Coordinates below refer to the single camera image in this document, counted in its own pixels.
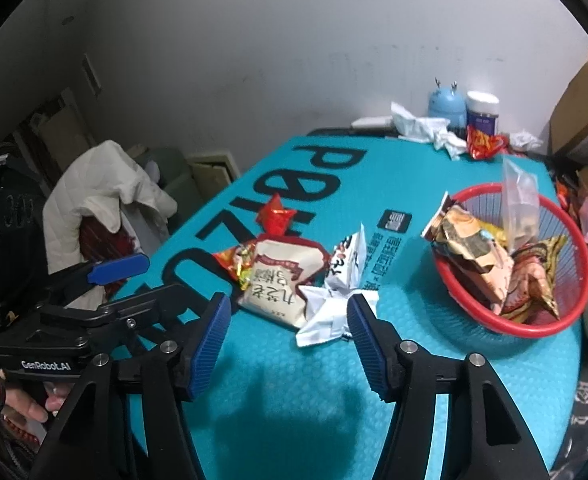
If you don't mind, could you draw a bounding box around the white snack wrapper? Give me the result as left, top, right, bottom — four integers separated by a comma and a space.
295, 285, 380, 348

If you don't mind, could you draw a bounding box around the white black printed snack packet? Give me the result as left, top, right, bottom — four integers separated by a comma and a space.
324, 224, 367, 292

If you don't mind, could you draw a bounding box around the white red plum drink bag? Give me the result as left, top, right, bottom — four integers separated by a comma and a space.
238, 234, 330, 328

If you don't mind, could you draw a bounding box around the small red candy packet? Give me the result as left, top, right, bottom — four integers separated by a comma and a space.
255, 193, 297, 235

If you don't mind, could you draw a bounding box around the dark red biscuit package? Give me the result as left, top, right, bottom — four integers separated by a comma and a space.
421, 192, 514, 314

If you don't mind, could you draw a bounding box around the striped shrimp snack bag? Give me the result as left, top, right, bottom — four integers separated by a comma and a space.
500, 234, 567, 323

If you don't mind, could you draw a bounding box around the clear plastic bag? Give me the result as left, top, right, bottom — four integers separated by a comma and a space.
501, 158, 539, 254

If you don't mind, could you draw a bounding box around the red cartoon candy packet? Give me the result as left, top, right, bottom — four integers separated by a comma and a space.
214, 240, 256, 283

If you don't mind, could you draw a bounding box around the yellow snack bag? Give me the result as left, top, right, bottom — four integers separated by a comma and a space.
480, 221, 507, 247

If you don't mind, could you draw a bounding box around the person's left hand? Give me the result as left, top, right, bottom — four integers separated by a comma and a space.
6, 382, 74, 424

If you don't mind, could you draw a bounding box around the white quilted jacket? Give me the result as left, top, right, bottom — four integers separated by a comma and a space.
42, 140, 178, 274

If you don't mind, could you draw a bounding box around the teal bubble mat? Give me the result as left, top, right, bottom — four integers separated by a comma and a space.
108, 134, 583, 480

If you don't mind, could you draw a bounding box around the red plastic basket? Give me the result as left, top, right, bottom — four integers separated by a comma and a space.
421, 183, 588, 338

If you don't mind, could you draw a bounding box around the crumpled white tissue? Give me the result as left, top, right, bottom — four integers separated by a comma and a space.
390, 102, 468, 160

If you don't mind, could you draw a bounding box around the red snack packet by jar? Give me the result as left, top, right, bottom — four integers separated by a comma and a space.
466, 126, 509, 160

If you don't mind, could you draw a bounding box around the small crumpled white wrapper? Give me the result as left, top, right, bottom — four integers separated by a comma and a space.
508, 130, 544, 153

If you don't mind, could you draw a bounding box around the blue deer humidifier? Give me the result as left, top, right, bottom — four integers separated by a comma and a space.
428, 79, 468, 136

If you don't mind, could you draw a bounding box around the white lid purple jar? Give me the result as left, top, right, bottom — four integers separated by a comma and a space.
465, 90, 500, 136

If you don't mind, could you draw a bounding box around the cardboard box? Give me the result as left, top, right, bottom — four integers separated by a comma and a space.
549, 60, 588, 165

